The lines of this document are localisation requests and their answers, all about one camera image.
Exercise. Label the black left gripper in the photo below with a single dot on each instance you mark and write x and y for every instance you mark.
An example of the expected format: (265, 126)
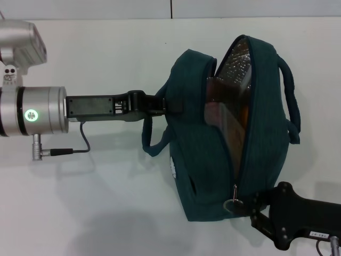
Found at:
(93, 106)

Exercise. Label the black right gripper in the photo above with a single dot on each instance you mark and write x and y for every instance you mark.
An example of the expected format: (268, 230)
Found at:
(301, 216)

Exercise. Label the dark teal insulated lunch bag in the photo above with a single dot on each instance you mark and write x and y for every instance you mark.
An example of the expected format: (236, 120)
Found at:
(266, 133)

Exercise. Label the clear plastic food container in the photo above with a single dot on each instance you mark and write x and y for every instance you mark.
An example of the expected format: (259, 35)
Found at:
(229, 117)

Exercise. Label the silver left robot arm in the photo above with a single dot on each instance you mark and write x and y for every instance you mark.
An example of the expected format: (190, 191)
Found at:
(34, 112)

